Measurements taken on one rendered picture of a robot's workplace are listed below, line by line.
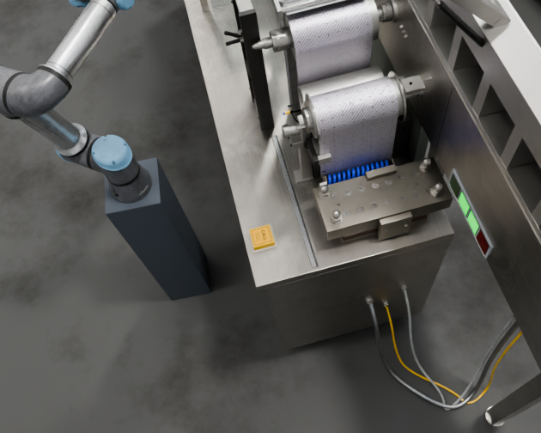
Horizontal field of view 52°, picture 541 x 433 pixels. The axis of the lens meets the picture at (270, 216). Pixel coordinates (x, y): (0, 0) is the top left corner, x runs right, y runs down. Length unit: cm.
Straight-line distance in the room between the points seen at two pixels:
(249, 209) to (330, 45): 60
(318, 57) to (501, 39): 62
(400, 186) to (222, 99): 80
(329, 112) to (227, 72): 78
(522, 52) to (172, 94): 254
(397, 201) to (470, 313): 111
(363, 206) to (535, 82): 70
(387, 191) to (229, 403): 130
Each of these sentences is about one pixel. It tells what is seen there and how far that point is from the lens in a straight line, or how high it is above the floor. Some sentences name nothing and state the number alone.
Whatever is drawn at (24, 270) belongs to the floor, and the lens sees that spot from 319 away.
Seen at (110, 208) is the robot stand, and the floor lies 90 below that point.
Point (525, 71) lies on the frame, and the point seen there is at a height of 165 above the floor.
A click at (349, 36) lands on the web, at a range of 172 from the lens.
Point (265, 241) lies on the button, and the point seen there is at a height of 92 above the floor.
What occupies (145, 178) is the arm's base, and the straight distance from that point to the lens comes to 200.
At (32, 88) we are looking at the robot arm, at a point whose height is 152.
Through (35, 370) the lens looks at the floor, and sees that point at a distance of 296.
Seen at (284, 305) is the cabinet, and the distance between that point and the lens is 200.
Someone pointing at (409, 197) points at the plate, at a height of 103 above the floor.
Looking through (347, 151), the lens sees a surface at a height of 113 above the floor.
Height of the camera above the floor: 255
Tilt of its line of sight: 61 degrees down
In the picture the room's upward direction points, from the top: 12 degrees counter-clockwise
